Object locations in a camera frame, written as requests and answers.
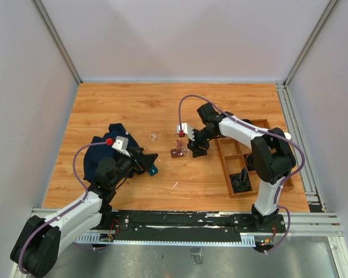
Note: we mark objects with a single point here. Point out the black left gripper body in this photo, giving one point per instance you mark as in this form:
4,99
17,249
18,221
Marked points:
136,164

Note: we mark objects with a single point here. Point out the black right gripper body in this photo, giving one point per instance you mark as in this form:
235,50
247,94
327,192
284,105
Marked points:
201,140

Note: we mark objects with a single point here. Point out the red pill organizer box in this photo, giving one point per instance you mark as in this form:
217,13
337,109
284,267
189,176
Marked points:
175,153

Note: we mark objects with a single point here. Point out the clear bottle cap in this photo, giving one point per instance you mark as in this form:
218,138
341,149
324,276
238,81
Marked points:
152,137

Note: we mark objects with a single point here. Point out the clear pill bottle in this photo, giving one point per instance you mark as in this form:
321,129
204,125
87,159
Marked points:
184,150

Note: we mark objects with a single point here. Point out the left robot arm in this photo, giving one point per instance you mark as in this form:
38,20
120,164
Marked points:
42,240

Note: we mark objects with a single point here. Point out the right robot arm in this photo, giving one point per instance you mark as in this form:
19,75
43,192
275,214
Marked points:
264,211

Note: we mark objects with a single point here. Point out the teal pill organizer box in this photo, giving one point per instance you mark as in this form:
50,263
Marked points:
153,171

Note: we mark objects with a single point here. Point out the wooden compartment tray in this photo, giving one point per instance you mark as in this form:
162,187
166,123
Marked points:
249,171

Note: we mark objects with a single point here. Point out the dark navy cloth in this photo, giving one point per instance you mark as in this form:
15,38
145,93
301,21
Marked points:
95,153

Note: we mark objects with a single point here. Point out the white pill bottle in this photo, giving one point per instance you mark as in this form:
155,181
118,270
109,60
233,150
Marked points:
287,136

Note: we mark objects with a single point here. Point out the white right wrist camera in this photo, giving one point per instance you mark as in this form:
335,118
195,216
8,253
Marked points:
184,129

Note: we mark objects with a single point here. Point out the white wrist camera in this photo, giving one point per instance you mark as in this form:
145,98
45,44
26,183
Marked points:
184,129
121,144

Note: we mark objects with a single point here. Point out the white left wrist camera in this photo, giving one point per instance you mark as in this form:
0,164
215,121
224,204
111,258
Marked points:
121,144

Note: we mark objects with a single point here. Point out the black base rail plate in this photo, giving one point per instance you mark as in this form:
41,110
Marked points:
180,227

